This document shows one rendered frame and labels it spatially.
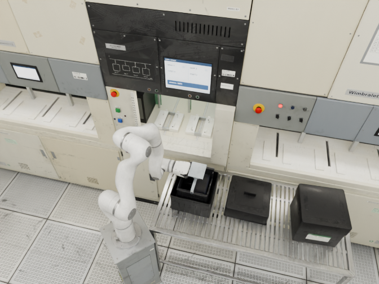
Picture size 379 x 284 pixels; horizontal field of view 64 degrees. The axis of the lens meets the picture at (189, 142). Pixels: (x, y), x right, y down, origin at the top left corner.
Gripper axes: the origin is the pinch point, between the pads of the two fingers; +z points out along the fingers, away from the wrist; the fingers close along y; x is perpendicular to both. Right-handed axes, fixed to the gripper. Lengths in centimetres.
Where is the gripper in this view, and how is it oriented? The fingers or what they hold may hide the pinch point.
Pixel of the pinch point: (196, 171)
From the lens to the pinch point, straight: 197.9
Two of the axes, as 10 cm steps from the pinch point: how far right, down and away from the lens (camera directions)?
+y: -2.6, 7.0, -6.7
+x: 0.1, -6.9, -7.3
